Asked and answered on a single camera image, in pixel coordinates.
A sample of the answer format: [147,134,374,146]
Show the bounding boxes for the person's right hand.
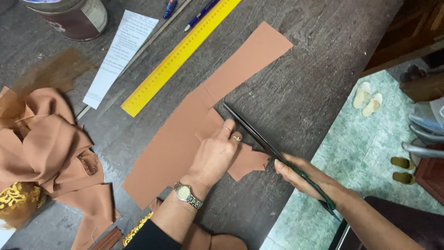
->
[274,153,352,213]

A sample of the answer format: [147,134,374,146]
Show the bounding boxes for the person's left hand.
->
[188,119,243,190]

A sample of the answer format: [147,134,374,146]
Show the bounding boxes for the black scissors with green handles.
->
[222,101,343,223]

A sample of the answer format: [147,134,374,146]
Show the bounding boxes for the small brown fabric piece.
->
[195,108,270,182]

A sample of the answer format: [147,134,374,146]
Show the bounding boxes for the long brown fabric strip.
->
[121,22,294,210]

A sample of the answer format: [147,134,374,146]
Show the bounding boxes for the silver wristwatch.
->
[173,181,204,210]

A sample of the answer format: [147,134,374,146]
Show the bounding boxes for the yellow ruler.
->
[120,0,243,118]

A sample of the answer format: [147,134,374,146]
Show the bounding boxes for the white slipper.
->
[352,81,372,109]
[361,92,383,117]

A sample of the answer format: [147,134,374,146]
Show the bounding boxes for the olive slipper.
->
[390,156,415,171]
[392,172,416,185]

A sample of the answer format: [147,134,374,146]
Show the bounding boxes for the thin wooden stick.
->
[75,0,193,121]

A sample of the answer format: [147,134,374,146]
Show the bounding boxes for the blue and white pen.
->
[183,0,220,33]

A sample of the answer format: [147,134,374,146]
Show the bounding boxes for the black sleeve with gold trim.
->
[122,212,183,250]

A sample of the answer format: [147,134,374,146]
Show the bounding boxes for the white printed paper strip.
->
[83,9,160,110]

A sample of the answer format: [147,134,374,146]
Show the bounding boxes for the blue marker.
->
[163,0,178,19]

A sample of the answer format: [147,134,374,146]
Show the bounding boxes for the red brown mat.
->
[414,144,444,206]

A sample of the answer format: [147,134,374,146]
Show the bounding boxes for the dark sandals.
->
[399,65,428,83]

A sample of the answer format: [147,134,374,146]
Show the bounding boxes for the brown wooden box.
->
[400,72,444,103]

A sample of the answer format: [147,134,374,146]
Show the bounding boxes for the brown ribbed trim strip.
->
[89,227,123,250]

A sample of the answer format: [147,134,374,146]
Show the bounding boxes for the heap of brown fabric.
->
[0,86,121,250]

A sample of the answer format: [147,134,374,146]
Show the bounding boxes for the wooden cabinet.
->
[360,0,444,78]

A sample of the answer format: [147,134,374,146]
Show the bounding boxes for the sheer brown fabric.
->
[0,47,96,130]

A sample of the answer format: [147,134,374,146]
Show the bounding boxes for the round metal tin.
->
[20,0,109,42]

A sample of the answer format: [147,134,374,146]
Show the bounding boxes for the gold embroidered brown fabric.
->
[0,181,48,230]

